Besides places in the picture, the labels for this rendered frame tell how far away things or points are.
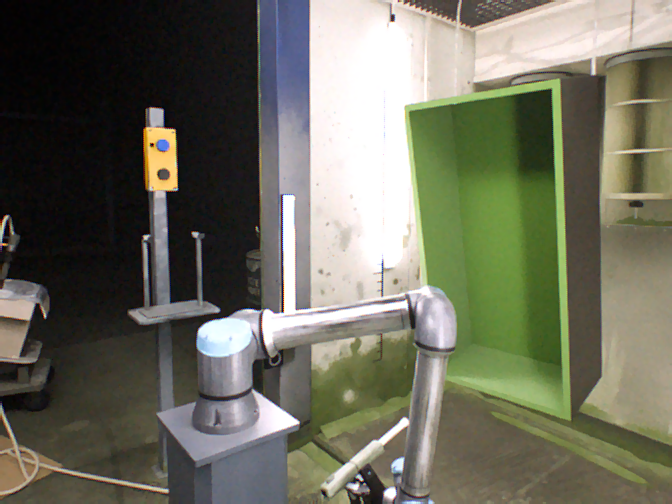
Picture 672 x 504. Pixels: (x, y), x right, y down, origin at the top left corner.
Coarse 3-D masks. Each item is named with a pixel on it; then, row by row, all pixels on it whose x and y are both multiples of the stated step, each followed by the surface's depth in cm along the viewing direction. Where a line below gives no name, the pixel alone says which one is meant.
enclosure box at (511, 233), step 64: (448, 128) 206; (512, 128) 190; (576, 128) 152; (448, 192) 210; (512, 192) 197; (576, 192) 156; (448, 256) 213; (512, 256) 205; (576, 256) 160; (512, 320) 214; (576, 320) 165; (512, 384) 195; (576, 384) 170
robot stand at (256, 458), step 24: (192, 408) 139; (264, 408) 140; (168, 432) 128; (192, 432) 126; (240, 432) 126; (264, 432) 126; (288, 432) 129; (168, 456) 133; (192, 456) 114; (216, 456) 116; (240, 456) 122; (264, 456) 126; (168, 480) 135; (192, 480) 118; (216, 480) 118; (240, 480) 122; (264, 480) 127
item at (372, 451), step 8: (400, 424) 194; (392, 432) 190; (384, 440) 186; (368, 448) 181; (376, 448) 181; (360, 456) 178; (368, 456) 178; (376, 456) 181; (352, 464) 174; (360, 464) 175; (336, 472) 172; (344, 472) 171; (352, 472) 172; (328, 480) 167; (336, 480) 167; (344, 480) 169; (352, 480) 172; (320, 488) 167; (328, 488) 164; (336, 488) 166; (344, 488) 170; (328, 496) 164
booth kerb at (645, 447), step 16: (544, 416) 253; (576, 416) 239; (592, 416) 233; (592, 432) 233; (608, 432) 227; (624, 432) 222; (640, 432) 217; (624, 448) 222; (640, 448) 216; (656, 448) 211
